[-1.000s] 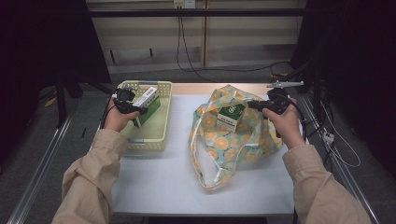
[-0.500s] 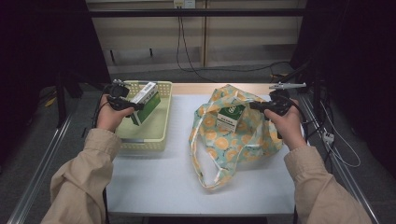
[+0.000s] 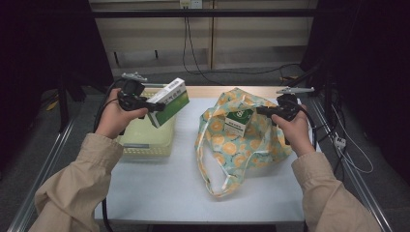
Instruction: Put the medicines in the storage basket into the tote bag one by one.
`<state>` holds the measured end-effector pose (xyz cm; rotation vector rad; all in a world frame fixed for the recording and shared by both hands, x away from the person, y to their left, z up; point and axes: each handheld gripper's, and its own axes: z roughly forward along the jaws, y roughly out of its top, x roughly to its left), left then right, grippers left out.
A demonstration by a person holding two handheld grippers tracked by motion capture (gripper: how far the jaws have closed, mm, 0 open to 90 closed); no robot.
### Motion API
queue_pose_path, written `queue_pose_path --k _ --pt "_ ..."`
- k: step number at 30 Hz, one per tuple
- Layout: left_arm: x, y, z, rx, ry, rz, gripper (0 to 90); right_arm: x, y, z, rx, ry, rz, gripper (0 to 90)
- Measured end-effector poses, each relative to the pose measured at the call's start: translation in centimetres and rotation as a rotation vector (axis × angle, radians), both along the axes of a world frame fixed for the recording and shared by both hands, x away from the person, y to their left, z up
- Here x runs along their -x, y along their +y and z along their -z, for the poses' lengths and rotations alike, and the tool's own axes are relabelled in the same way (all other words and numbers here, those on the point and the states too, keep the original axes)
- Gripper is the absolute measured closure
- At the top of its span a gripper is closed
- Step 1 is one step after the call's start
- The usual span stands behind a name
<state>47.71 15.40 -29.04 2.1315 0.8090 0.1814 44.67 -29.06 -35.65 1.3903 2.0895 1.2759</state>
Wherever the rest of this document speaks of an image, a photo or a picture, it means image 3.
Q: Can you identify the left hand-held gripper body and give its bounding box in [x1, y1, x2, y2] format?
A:
[116, 72, 150, 113]

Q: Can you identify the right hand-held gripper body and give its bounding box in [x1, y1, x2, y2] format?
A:
[275, 86, 315, 123]

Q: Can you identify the white and green medicine box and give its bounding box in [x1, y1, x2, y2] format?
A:
[223, 108, 255, 138]
[146, 77, 190, 130]

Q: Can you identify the cream perforated plastic basket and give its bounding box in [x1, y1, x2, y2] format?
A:
[115, 84, 178, 160]

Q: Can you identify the orange fruit print cloth bag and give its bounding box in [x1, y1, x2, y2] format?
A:
[193, 87, 294, 198]

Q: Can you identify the person's right hand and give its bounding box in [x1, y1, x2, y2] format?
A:
[271, 105, 316, 159]

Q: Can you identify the person's left hand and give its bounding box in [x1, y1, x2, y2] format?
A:
[95, 88, 150, 140]

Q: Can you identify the white power strip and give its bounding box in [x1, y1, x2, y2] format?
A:
[334, 136, 348, 150]

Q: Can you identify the black horizontal beam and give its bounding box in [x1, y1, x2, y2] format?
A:
[91, 8, 317, 19]

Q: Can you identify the right hand-held gripper black cable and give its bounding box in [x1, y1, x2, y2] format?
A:
[298, 101, 319, 151]

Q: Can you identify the hand-held gripper black cable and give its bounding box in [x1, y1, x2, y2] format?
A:
[92, 76, 129, 232]
[298, 101, 319, 151]

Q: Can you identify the left hand-held gripper black cable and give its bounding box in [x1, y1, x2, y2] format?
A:
[92, 76, 129, 232]

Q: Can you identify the black wall cable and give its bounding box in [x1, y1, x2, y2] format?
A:
[186, 8, 226, 86]
[182, 8, 302, 77]

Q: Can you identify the white floor cable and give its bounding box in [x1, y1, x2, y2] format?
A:
[331, 105, 375, 175]

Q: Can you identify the metal table frame rail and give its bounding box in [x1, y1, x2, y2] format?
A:
[6, 109, 85, 232]
[308, 96, 395, 232]

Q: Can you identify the white wall socket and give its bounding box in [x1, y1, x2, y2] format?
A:
[179, 0, 203, 10]

